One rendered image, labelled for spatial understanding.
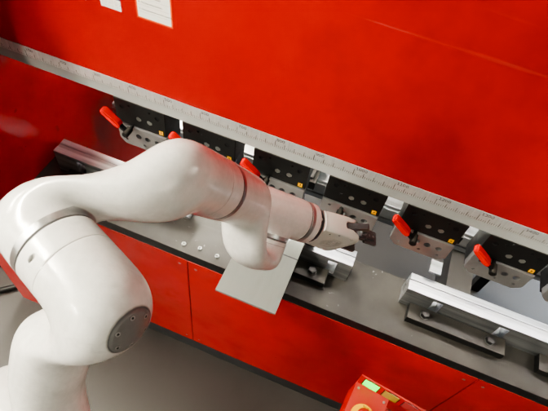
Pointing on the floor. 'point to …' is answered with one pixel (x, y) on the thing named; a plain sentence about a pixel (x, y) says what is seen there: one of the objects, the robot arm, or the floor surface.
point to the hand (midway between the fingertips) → (359, 240)
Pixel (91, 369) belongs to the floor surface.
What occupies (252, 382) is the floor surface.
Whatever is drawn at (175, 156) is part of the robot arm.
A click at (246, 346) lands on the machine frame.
